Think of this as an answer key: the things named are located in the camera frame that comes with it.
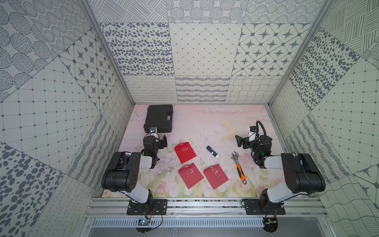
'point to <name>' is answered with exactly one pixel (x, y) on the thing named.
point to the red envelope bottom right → (215, 175)
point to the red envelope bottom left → (190, 175)
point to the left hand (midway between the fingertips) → (161, 135)
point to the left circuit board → (143, 222)
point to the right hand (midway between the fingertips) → (243, 135)
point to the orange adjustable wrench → (243, 177)
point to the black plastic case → (160, 116)
